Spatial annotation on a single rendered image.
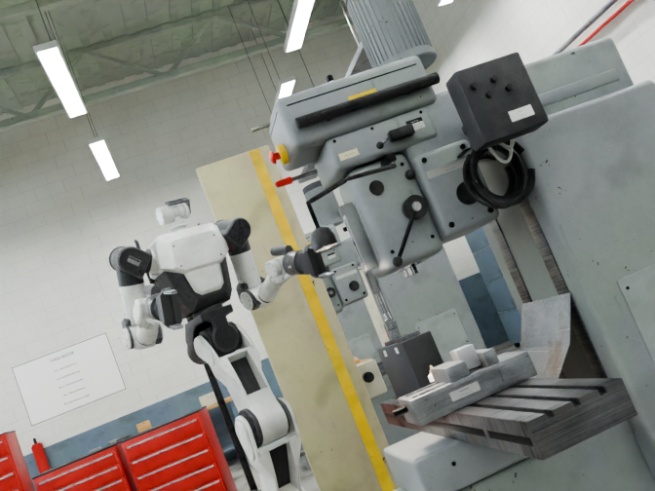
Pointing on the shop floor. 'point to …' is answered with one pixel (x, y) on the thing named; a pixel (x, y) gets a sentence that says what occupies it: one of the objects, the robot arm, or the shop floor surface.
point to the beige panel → (303, 333)
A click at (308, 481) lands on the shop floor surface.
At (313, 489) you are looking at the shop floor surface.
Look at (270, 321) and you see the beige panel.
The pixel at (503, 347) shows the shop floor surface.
